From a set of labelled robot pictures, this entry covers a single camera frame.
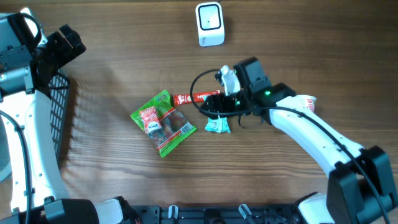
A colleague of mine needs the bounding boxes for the teal snack wrapper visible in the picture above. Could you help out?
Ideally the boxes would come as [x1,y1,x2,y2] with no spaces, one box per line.
[205,118,231,133]

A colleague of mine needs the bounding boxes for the red Nescafe stick sachet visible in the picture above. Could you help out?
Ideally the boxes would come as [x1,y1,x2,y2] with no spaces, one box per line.
[173,90,221,106]

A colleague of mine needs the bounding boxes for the green candy bag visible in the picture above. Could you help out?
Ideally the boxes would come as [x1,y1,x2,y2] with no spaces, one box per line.
[131,90,197,157]

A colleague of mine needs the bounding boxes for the cup noodles container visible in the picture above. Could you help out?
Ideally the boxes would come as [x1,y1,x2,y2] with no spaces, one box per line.
[298,95,317,112]

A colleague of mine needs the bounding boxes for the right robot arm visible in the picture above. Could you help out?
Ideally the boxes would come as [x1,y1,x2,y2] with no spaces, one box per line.
[198,57,397,223]

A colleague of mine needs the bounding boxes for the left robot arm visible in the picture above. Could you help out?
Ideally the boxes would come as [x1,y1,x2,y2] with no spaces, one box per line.
[1,9,124,223]

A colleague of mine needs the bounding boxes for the white barcode scanner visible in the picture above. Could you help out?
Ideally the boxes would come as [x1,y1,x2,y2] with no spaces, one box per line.
[195,1,225,47]

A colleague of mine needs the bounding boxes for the grey plastic mesh basket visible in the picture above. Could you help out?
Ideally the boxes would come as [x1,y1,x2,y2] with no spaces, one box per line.
[0,70,72,183]

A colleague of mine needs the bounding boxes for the left camera cable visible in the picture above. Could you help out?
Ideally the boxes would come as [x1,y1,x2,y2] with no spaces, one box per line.
[0,110,34,224]

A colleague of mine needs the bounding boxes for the camera cable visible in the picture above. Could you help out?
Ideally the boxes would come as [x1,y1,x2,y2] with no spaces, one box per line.
[189,68,392,224]
[0,110,34,224]

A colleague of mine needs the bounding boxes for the right camera cable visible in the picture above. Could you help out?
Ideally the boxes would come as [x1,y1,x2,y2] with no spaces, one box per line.
[189,68,392,224]

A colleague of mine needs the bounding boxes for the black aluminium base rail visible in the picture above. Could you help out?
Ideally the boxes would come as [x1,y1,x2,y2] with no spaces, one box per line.
[132,203,304,224]

